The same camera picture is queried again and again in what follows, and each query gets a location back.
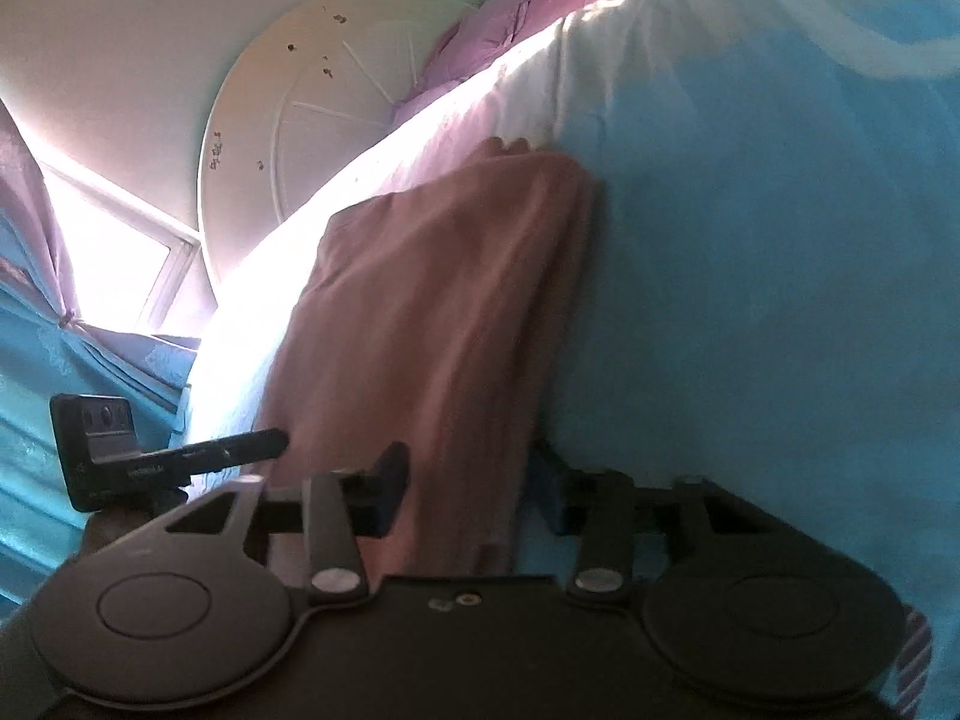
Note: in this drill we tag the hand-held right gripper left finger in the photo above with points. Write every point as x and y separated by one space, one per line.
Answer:
390 487

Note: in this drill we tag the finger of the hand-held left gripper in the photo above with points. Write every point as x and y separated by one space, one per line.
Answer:
240 446

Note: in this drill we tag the pink t-shirt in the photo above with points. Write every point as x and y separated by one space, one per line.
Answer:
420 330

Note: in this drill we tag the blue and pink curtain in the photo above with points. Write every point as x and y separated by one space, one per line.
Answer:
52 405

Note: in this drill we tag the blue patterned blanket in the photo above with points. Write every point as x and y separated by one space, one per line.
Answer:
750 315

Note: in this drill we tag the cream round headboard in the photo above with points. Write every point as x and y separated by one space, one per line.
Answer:
315 97

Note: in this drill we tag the person's left hand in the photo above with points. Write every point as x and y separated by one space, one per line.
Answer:
112 525

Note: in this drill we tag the pink pillow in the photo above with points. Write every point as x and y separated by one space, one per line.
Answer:
472 45

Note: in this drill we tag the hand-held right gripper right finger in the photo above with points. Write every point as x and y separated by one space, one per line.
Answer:
555 502

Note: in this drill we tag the bright window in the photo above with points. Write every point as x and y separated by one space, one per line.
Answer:
112 255

